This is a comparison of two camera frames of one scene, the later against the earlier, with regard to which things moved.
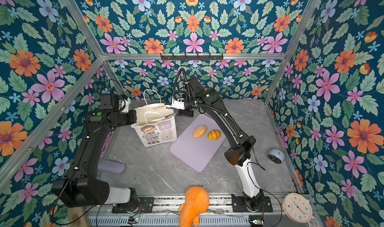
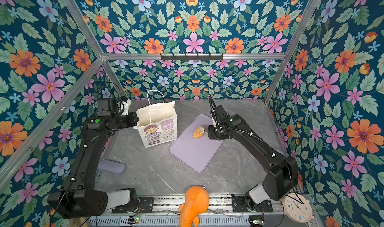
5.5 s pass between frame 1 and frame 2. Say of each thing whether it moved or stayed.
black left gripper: stayed
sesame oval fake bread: stayed
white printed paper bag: stayed
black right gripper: moved
